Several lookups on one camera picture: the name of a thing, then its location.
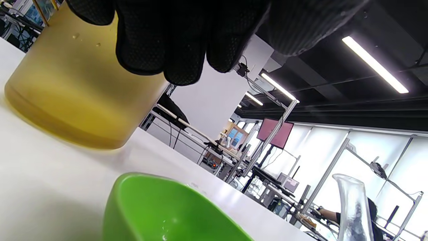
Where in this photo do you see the person's left hand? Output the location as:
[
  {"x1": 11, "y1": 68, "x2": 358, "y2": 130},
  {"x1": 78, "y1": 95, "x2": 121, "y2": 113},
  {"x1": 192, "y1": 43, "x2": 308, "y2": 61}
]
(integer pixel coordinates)
[{"x1": 65, "y1": 0, "x2": 368, "y2": 86}]

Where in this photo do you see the yellow plastic pitcher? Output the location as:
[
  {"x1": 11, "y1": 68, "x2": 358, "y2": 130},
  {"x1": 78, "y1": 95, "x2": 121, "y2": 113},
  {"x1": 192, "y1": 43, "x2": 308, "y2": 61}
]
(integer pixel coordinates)
[{"x1": 4, "y1": 3, "x2": 169, "y2": 150}]

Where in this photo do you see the green plastic bowl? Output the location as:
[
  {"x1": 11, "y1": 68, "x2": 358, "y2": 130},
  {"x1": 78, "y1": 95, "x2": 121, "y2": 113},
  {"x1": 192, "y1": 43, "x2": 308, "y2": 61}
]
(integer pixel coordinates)
[{"x1": 103, "y1": 172, "x2": 254, "y2": 241}]

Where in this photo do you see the glass teapot with brown handle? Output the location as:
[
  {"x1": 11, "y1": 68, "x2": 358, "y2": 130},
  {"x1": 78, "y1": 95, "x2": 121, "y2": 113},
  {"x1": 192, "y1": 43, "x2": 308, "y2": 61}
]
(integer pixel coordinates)
[{"x1": 332, "y1": 173, "x2": 376, "y2": 241}]

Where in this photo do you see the long ceiling light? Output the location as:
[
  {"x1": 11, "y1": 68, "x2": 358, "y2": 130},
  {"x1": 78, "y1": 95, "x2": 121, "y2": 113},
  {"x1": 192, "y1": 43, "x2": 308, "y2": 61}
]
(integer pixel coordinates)
[
  {"x1": 245, "y1": 92, "x2": 264, "y2": 107},
  {"x1": 342, "y1": 36, "x2": 409, "y2": 94},
  {"x1": 261, "y1": 73, "x2": 300, "y2": 103}
]

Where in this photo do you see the wooden cabinet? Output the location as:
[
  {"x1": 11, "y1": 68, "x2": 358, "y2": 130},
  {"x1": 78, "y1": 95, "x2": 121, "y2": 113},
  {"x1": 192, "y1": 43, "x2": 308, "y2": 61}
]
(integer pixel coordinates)
[{"x1": 221, "y1": 122, "x2": 249, "y2": 149}]

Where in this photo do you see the pink monitor screen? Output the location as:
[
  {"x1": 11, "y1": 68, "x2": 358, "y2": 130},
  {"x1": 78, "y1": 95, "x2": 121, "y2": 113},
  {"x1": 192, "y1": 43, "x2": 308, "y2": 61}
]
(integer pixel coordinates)
[{"x1": 257, "y1": 118, "x2": 295, "y2": 149}]

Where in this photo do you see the aluminium frame post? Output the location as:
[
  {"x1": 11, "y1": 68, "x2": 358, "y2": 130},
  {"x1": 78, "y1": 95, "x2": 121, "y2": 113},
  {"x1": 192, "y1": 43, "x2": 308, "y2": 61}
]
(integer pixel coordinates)
[{"x1": 241, "y1": 100, "x2": 298, "y2": 178}]

